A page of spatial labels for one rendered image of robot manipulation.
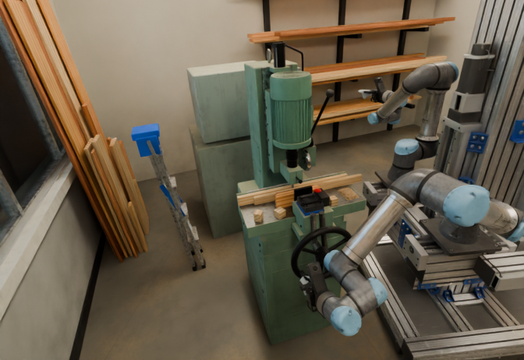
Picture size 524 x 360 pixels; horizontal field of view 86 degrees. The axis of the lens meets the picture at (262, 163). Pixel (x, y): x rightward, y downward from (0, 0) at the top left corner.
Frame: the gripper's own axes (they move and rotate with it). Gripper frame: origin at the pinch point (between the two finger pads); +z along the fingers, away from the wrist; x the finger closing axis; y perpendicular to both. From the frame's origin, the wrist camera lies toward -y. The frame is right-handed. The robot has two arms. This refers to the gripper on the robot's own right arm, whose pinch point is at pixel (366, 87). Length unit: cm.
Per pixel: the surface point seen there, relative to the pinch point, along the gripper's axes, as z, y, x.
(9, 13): 37, -88, -198
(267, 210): -66, 20, -105
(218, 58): 177, -21, -70
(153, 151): 2, -1, -152
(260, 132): -40, -9, -94
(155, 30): 176, -63, -128
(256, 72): -40, -39, -89
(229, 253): 8, 107, -129
